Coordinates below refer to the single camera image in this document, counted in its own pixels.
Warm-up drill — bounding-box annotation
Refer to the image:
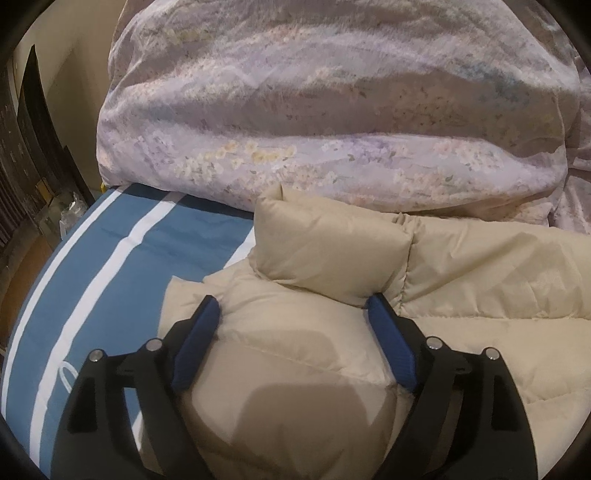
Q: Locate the beige puffer jacket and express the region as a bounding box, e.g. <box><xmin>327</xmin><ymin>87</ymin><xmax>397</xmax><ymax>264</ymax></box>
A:
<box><xmin>159</xmin><ymin>187</ymin><xmax>590</xmax><ymax>479</ymax></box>

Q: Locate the blue white striped bedsheet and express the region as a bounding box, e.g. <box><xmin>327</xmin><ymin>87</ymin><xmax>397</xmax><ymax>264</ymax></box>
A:
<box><xmin>1</xmin><ymin>184</ymin><xmax>253</xmax><ymax>473</ymax></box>

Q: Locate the dark bedside cabinet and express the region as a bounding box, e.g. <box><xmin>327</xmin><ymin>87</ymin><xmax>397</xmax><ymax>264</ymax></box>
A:
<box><xmin>0</xmin><ymin>43</ymin><xmax>96</xmax><ymax>351</ymax></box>

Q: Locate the lilac floral duvet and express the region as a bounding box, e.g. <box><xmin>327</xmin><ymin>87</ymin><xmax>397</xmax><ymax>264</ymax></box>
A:
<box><xmin>96</xmin><ymin>1</ymin><xmax>590</xmax><ymax>233</ymax></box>

